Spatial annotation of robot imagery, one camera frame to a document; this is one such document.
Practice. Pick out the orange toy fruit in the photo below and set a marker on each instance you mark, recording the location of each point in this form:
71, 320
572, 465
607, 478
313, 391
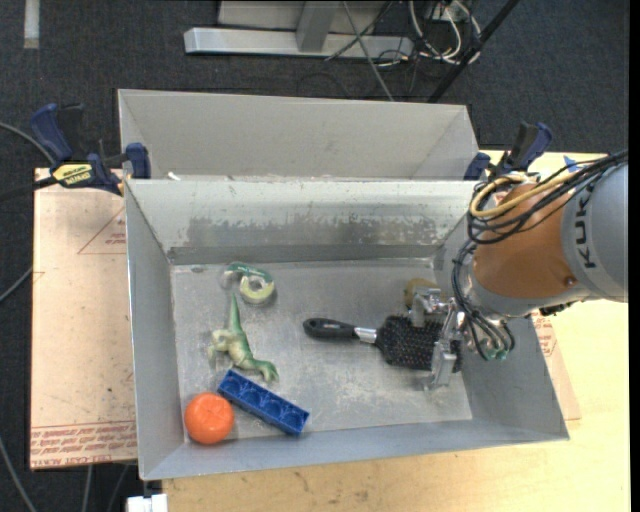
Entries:
209, 419

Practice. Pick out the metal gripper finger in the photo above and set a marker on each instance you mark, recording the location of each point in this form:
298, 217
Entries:
419, 307
443, 362

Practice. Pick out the black hairbrush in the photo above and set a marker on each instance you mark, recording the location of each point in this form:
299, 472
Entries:
400, 342

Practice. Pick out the grey metal bin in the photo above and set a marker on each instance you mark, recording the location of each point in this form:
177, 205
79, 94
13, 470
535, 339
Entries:
325, 310

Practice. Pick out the green toy dinosaur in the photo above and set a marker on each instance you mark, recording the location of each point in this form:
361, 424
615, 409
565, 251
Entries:
240, 346

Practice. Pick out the blue flat block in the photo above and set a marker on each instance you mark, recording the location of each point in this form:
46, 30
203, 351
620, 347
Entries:
265, 402

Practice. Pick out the brown cardboard board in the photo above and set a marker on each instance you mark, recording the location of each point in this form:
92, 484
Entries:
75, 325

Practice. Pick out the green tape dispenser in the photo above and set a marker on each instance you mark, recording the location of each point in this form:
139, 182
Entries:
256, 291

